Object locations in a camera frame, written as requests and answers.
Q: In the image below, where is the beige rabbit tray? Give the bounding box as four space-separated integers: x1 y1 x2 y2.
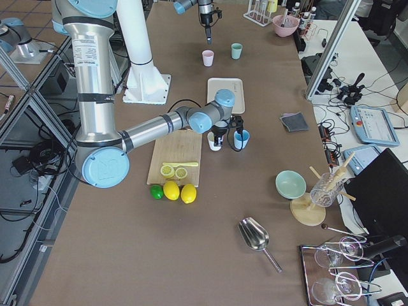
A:
207 77 245 115

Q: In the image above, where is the grey folded cloth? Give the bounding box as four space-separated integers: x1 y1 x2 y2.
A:
279 112 309 133

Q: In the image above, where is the aluminium frame post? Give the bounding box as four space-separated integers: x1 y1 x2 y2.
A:
305 0 361 101

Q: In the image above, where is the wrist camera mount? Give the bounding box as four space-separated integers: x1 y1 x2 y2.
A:
212 7 222 19
229 115 244 134

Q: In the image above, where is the wine glass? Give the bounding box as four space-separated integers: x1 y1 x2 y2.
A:
314 236 363 268
312 272 362 305

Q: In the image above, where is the green lime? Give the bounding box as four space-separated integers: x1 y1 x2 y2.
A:
150 185 164 200

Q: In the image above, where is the pink cup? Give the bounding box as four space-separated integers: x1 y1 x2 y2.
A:
201 50 214 67

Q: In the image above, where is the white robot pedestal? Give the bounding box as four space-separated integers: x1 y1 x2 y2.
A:
116 0 171 105

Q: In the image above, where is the white wire rack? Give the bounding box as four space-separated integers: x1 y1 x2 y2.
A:
244 0 272 27

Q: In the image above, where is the wooden cutting board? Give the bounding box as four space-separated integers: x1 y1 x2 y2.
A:
147 130 202 187

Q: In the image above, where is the pale yellow cup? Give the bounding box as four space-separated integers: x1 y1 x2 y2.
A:
207 132 222 152

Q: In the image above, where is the blue cup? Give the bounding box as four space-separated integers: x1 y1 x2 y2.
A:
233 129 250 150

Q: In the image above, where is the whole yellow lemon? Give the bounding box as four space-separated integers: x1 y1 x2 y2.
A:
163 180 180 201
181 184 197 204

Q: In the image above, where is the green cup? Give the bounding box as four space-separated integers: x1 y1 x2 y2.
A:
231 43 243 60

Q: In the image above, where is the pink bowl with ice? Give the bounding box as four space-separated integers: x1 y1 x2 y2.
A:
272 15 300 37

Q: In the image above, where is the metal scoop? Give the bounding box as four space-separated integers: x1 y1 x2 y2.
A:
238 217 282 273

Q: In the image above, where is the metal tube black tip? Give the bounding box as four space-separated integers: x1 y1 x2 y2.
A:
280 8 289 27

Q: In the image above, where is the wooden mug tree stand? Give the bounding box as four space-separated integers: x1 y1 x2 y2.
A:
290 152 356 226

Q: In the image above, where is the black laptop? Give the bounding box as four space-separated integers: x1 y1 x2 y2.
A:
345 149 407 237

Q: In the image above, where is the yellow upside-down cup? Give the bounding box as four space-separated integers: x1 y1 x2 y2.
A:
268 0 278 13

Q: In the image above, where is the yellow plastic knife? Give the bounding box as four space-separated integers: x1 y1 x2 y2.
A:
162 162 199 167

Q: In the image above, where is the mint green bowl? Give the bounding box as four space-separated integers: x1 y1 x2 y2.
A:
275 170 307 200

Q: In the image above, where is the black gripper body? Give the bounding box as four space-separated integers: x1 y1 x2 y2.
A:
200 13 213 29
211 120 229 140

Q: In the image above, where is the lemon slice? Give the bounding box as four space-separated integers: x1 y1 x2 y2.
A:
175 167 188 180
160 165 175 179

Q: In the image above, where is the textured glass on stand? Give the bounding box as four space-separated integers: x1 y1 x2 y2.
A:
310 173 344 207

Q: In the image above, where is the blue teach pendant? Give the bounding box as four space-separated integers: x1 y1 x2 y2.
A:
343 144 381 175
350 105 400 147

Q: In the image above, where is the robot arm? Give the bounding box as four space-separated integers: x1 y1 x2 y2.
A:
52 1 235 188
173 0 214 45

